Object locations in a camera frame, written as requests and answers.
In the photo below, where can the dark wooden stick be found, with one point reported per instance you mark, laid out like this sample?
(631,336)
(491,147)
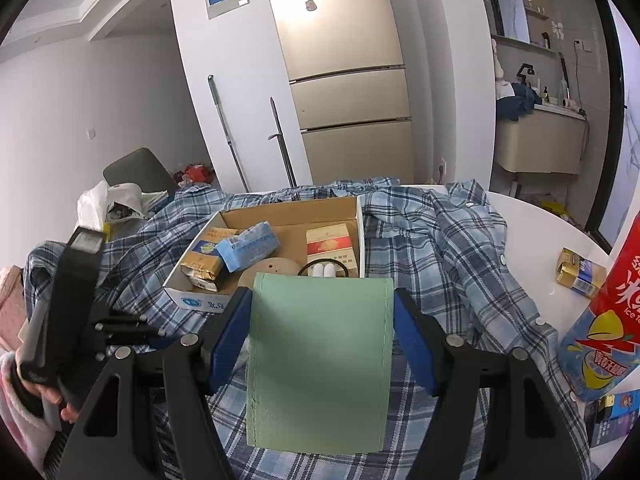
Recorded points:
(280,145)

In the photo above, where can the beige refrigerator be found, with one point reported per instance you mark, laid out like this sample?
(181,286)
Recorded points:
(345,60)

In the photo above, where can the beige vanity cabinet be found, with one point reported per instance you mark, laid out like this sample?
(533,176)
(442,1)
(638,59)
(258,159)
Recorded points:
(540,145)

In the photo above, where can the white plastic bag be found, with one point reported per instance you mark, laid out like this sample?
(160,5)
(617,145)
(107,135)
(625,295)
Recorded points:
(92,205)

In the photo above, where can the yellow plastic bag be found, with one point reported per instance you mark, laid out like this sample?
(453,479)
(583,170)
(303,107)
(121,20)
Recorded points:
(554,208)

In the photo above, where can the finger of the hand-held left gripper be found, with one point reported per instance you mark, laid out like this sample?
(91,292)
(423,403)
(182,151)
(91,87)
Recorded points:
(122,319)
(135,335)

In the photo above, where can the pink cloth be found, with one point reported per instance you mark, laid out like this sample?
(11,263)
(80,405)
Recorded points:
(12,305)

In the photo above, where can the beige plush toy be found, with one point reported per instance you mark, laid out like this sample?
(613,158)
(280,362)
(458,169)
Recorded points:
(498,62)

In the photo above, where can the red blue drink bottle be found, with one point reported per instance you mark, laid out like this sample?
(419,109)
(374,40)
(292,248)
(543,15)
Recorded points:
(610,320)

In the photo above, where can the grey chair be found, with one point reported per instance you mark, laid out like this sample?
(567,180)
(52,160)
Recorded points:
(135,170)

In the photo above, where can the black faucet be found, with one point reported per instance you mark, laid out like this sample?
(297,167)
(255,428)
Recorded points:
(525,69)

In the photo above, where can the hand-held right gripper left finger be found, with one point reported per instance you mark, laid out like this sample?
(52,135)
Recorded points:
(227,345)

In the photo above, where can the yellow blue cigarette pack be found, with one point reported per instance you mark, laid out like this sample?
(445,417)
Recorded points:
(580,272)

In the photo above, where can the bathroom mirror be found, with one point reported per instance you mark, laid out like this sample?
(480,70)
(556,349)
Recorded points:
(512,10)

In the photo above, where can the white wall socket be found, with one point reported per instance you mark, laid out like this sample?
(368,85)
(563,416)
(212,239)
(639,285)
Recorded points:
(442,167)

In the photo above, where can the person's left hand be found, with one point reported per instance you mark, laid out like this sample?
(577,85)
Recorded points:
(70,414)

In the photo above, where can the blue plaid shirt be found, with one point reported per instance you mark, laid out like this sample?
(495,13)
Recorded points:
(450,260)

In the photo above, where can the dark blue box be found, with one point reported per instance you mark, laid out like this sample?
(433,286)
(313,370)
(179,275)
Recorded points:
(612,420)

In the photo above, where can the gold blue cigarette pack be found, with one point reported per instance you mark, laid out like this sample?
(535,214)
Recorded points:
(205,260)

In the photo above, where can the round wooden disc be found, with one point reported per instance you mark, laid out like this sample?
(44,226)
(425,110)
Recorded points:
(270,270)

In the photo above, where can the green leather pouch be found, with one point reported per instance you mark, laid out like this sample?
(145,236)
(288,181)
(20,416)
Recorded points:
(320,360)

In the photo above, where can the dark blue cloth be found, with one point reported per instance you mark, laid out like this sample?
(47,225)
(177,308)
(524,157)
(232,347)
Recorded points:
(515,102)

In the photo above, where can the cardboard box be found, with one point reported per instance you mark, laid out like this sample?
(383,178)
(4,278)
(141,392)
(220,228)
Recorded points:
(290,232)

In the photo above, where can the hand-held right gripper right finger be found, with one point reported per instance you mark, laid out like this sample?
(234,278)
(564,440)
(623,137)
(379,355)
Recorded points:
(415,345)

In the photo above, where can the white hair dryer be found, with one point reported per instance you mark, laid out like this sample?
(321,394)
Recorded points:
(572,105)

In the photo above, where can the blue tissue packet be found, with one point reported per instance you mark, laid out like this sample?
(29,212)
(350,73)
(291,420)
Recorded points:
(247,247)

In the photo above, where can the small fridge magnet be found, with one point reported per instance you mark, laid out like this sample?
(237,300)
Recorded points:
(311,6)

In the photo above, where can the red gold cigarette pack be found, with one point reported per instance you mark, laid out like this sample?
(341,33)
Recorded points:
(332,245)

